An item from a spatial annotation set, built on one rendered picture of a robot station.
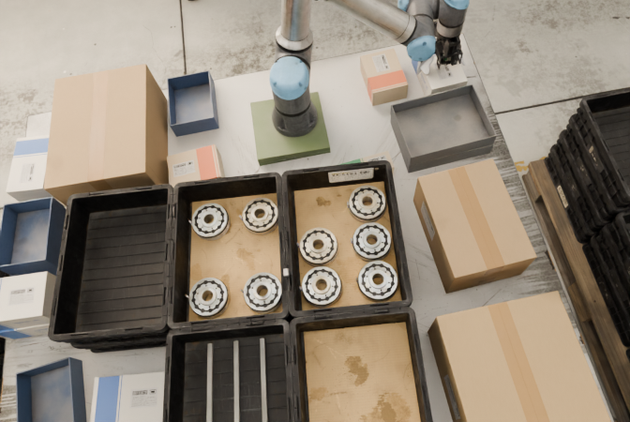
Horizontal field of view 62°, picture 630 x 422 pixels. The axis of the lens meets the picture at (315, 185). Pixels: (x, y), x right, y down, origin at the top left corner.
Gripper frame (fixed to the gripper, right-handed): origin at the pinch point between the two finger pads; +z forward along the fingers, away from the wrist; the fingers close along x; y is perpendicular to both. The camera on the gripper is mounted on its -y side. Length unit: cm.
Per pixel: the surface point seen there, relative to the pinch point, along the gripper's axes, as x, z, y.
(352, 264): -46, -7, 61
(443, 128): -6.0, 0.8, 23.1
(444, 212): -18, -10, 54
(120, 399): -112, -3, 79
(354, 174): -39, -13, 38
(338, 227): -47, -7, 50
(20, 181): -140, -3, 7
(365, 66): -23.5, -1.3, -6.5
